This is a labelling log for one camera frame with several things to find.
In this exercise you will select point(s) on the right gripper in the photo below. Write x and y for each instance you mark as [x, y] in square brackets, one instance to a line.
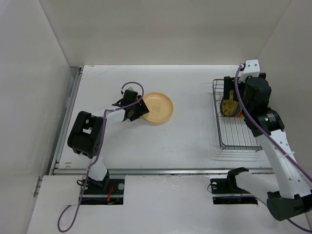
[229, 85]

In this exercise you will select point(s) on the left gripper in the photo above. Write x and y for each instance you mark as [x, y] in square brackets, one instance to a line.
[142, 110]

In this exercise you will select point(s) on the yellow black patterned plate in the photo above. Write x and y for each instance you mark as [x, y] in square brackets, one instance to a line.
[229, 107]

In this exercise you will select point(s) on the beige bear plate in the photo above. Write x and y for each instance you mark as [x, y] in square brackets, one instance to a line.
[160, 107]

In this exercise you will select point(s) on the orange plate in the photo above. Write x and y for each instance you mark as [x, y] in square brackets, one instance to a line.
[239, 114]

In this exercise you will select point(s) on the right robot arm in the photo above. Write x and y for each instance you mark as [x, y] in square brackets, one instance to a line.
[293, 194]

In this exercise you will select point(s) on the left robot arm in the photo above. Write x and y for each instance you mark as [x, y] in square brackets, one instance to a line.
[87, 135]

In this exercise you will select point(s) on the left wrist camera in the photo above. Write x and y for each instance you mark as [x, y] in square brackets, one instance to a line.
[129, 88]

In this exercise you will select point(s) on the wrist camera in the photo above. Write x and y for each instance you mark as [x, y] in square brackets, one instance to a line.
[250, 68]
[129, 88]

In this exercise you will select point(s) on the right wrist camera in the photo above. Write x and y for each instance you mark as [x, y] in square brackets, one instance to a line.
[250, 68]

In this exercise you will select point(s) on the grey wire dish rack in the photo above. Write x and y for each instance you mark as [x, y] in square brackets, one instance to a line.
[233, 133]

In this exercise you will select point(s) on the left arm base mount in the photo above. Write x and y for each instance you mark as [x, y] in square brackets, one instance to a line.
[111, 193]

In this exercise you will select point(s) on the left metal table rail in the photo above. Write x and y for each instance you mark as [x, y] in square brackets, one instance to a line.
[65, 117]

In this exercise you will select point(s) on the metal table rail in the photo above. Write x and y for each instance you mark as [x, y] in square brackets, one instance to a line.
[65, 117]
[146, 171]

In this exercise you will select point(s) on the front metal table rail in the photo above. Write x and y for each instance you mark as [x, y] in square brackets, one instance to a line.
[146, 171]

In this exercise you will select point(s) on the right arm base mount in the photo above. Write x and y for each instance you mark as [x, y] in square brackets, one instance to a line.
[223, 194]

